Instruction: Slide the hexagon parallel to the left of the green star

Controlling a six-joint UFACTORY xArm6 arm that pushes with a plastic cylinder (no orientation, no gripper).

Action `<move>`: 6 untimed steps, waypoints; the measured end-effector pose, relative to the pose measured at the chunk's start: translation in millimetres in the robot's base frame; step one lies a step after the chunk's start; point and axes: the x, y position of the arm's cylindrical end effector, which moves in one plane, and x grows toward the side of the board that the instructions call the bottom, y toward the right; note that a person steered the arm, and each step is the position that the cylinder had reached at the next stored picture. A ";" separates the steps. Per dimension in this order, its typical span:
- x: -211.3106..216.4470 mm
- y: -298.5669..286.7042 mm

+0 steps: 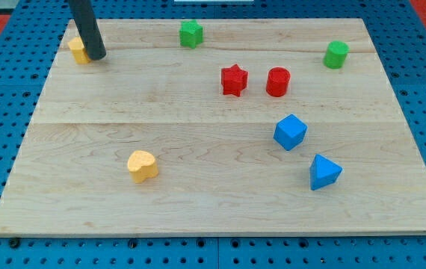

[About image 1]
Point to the green cylinder block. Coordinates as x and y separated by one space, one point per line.
336 54

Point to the light wooden board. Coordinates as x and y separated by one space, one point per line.
221 173

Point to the yellow heart block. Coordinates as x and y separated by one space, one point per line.
142 165

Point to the red cylinder block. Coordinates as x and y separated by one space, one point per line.
278 81

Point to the yellow hexagon block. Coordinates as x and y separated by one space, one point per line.
78 50

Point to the blue triangle block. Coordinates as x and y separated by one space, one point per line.
323 172

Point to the blue cube block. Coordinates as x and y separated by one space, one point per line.
290 132

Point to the red star block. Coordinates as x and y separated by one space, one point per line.
233 80

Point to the green star block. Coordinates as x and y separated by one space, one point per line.
190 34

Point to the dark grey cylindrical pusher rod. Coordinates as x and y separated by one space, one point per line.
88 29

